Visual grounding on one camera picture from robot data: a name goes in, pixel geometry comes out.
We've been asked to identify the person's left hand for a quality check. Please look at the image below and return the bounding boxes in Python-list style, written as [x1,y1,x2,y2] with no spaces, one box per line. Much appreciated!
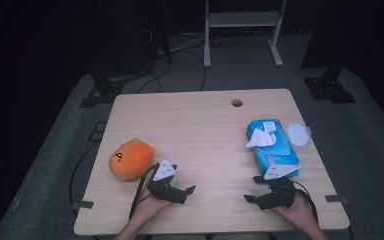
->
[131,193,175,222]

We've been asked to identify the white metal stand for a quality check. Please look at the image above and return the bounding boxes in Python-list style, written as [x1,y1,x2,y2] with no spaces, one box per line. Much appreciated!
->
[203,0,288,69]

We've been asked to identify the grey tape strip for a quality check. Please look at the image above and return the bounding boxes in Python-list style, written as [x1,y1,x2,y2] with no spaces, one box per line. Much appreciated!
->
[71,200,95,211]
[324,194,350,205]

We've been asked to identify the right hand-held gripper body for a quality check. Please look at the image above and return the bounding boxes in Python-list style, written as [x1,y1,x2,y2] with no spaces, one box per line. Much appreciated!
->
[255,164,302,211]

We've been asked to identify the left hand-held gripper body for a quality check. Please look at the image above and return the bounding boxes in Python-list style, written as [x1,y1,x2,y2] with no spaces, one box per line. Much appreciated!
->
[147,159,188,205]

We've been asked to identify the white wet wipe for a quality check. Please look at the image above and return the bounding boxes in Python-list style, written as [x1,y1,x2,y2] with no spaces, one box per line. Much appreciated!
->
[245,128,278,149]

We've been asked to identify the right hand-held gripper cable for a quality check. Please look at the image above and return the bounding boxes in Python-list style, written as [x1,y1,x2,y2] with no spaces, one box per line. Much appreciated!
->
[291,179,320,224]

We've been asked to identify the person's right hand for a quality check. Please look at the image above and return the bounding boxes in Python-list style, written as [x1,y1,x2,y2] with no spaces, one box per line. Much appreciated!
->
[272,195,318,232]

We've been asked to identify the orange plush toy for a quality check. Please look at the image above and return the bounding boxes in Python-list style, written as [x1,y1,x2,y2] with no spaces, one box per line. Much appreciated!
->
[108,137,156,182]

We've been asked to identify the blue wet wipe pack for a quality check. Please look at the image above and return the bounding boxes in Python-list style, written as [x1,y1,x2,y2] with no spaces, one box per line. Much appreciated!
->
[245,118,313,178]

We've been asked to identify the black stand base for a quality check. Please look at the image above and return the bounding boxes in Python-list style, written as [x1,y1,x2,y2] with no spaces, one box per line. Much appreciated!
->
[303,68,358,105]
[79,72,125,109]

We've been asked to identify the left hand-held gripper cable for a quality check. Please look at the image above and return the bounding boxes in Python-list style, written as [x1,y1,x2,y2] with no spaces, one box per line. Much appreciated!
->
[128,163,160,220]

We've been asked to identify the black floor cable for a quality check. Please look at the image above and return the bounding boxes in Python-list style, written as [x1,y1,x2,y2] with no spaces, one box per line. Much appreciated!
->
[68,139,102,208]
[136,49,208,94]

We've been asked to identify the white floor cables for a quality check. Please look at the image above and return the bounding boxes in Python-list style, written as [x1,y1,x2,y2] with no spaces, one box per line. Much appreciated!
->
[170,30,208,54]

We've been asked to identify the hand-held gripper cable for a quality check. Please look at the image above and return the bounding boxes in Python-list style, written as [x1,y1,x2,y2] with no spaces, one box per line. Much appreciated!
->
[128,163,160,220]
[291,179,320,224]

